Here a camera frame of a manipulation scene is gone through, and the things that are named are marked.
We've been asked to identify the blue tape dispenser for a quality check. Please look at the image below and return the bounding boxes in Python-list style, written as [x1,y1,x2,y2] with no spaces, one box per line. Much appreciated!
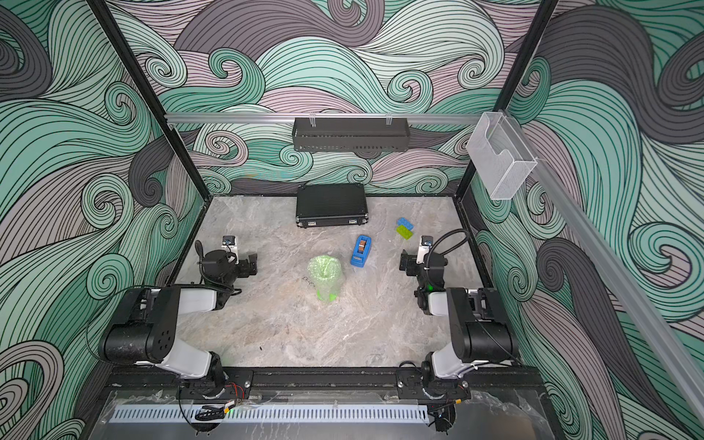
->
[350,235,372,268]

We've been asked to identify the green plastic wine glass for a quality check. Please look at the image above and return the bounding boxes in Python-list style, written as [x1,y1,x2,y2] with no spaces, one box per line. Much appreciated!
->
[309,256,341,303]

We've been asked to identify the clear bubble wrap sheet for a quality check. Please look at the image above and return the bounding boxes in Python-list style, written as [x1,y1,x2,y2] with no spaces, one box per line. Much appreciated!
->
[305,254,346,304]

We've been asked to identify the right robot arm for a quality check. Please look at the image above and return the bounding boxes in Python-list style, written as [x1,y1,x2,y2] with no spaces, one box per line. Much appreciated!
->
[400,228,520,384]

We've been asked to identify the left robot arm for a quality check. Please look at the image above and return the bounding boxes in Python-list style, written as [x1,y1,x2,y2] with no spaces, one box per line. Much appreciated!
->
[98,236,258,381]

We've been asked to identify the green toy brick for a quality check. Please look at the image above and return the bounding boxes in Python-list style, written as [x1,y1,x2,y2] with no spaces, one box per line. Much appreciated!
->
[395,225,414,240]

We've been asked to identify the blue toy brick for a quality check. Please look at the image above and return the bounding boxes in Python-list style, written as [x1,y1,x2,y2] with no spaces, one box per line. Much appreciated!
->
[396,217,414,231]

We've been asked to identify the black case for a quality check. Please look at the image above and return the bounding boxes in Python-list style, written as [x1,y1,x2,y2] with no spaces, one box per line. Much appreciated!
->
[295,183,370,228]

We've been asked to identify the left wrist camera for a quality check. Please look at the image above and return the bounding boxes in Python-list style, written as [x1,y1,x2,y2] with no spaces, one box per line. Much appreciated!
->
[221,235,238,260]

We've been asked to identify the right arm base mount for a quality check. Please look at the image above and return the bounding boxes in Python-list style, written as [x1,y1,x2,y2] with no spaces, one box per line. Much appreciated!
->
[396,366,471,403]

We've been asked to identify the black wall shelf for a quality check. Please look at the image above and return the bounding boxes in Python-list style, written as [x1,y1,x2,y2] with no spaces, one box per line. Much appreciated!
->
[291,117,411,153]

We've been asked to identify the clear plastic wall bin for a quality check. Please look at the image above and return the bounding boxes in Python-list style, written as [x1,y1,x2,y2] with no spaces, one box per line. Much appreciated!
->
[467,112,537,201]

